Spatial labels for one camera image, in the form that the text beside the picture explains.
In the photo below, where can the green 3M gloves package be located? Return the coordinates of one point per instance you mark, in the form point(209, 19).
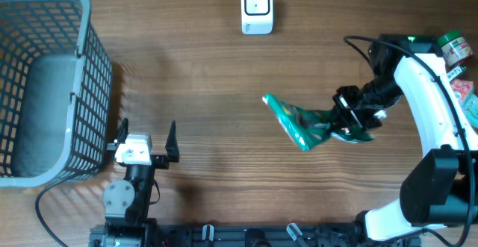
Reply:
point(311, 128)

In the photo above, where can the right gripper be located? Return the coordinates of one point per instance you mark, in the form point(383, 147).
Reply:
point(343, 98)

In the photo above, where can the green lid plastic jar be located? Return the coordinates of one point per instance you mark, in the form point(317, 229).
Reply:
point(455, 48)

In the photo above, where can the red white small packet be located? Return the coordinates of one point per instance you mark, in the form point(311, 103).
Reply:
point(462, 90)

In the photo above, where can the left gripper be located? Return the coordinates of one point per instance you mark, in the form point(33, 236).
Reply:
point(161, 162)

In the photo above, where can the grey plastic shopping basket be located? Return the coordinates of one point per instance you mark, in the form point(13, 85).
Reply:
point(56, 82)

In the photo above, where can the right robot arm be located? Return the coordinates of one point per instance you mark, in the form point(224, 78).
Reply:
point(441, 191)

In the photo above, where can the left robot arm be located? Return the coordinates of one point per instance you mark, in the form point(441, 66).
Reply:
point(127, 201)

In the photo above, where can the light green wipes packet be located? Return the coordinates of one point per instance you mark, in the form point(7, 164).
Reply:
point(470, 109)

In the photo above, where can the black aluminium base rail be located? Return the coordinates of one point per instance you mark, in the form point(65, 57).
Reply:
point(334, 235)

